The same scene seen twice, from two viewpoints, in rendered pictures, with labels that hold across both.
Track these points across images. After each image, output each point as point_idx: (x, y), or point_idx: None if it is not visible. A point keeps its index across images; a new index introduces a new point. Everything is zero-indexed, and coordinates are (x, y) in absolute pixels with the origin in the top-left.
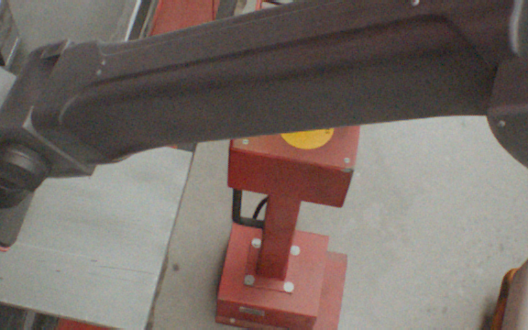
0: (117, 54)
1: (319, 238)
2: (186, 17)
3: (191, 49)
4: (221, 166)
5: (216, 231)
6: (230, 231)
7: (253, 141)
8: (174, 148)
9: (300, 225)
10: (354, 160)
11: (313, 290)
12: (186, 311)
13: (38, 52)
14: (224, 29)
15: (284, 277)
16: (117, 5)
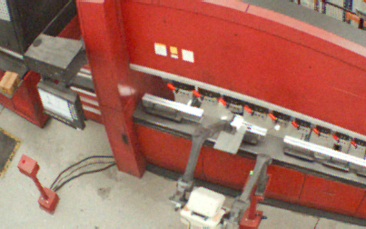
0: (222, 123)
1: (255, 225)
2: (285, 180)
3: (217, 124)
4: (279, 214)
5: (264, 213)
6: (263, 215)
7: (249, 176)
8: (272, 191)
9: (262, 228)
10: (243, 189)
11: (244, 224)
12: (248, 207)
13: (229, 122)
14: (217, 124)
15: (248, 218)
16: (268, 154)
